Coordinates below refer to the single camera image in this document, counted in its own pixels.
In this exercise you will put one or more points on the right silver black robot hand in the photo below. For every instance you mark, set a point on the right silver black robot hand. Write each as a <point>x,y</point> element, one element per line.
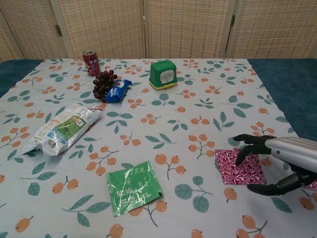
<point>292,151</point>

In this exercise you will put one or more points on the floral print tablecloth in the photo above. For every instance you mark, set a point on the floral print tablecloth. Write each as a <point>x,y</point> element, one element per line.
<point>223,81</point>

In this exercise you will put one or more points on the woven bamboo screen panel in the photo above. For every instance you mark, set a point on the woven bamboo screen panel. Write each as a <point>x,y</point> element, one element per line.
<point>6,44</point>
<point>277,24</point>
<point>32,24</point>
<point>104,24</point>
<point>188,24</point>

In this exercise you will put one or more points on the brass screen hinge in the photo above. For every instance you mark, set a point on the brass screen hinge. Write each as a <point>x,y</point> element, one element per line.
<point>233,21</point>
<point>58,30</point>

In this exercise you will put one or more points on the green box with yellow base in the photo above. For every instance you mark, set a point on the green box with yellow base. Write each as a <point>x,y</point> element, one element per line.
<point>161,72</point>

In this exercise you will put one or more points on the green tea packet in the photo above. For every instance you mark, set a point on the green tea packet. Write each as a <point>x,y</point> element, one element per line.
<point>131,191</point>

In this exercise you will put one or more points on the blue cookie pack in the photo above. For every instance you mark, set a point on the blue cookie pack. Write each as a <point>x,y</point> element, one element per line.
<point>116,93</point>

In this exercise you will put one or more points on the dark red grape bunch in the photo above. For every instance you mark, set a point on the dark red grape bunch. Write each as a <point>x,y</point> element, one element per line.
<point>100,84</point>

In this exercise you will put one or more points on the red soda can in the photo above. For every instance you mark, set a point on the red soda can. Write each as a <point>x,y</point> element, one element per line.
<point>92,64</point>

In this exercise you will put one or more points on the white snack bag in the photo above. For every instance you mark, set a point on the white snack bag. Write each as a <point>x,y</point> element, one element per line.
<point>62,129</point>

